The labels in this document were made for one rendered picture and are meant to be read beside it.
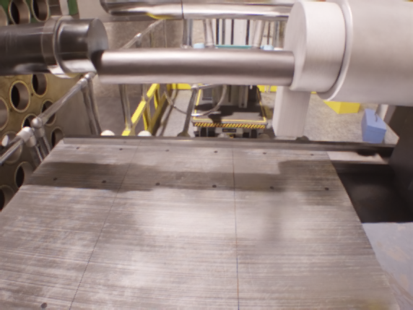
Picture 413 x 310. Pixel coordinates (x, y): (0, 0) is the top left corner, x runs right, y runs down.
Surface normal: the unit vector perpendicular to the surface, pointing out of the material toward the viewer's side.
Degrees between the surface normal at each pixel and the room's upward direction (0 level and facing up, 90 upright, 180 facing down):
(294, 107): 90
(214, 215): 0
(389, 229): 0
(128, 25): 90
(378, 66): 93
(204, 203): 0
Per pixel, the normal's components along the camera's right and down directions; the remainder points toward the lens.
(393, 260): 0.00, -0.82
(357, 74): -0.05, 0.69
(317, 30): -0.04, 0.06
